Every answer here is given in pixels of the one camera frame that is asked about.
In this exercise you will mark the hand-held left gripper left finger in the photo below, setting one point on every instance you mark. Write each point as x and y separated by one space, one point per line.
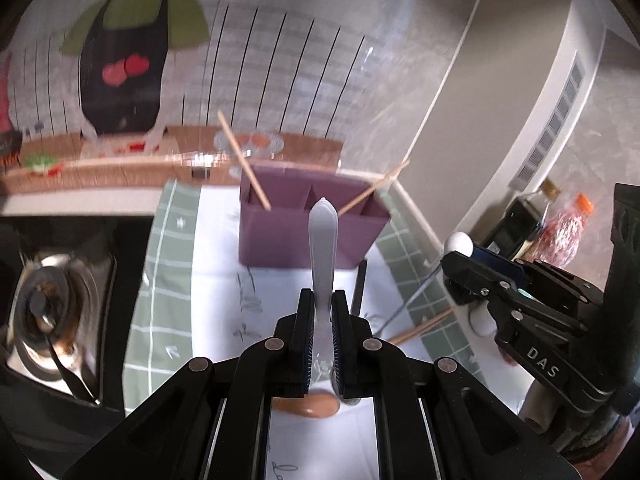
305 355

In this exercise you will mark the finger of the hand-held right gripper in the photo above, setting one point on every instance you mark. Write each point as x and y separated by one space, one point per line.
500 260
470 275

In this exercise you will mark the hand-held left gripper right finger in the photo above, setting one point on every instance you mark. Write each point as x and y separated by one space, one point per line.
341 355

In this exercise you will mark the white ball-tipped stick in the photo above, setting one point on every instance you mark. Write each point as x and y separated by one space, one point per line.
460 244

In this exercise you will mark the wooden spoon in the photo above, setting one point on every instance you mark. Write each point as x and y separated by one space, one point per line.
315 406

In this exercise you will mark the black spoon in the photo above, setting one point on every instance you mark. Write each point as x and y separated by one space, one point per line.
360 285

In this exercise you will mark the blue spoon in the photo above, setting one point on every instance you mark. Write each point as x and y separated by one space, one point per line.
324 240

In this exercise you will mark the purple utensil holder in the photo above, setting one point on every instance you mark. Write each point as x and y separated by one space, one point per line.
280 240

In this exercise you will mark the dark soy sauce bottle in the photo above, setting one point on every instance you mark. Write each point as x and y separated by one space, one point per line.
520 220

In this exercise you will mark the orange-capped chili bottle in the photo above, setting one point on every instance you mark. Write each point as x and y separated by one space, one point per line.
565 230

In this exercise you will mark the green and white printed tablecloth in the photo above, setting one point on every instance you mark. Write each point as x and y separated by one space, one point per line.
200 310

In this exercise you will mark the white vent grille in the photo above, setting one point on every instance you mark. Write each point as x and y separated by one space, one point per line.
550 120

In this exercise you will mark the black gas stove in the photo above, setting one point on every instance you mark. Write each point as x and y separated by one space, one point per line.
45 305

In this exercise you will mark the cartoon wall poster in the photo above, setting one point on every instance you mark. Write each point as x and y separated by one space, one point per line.
275 60

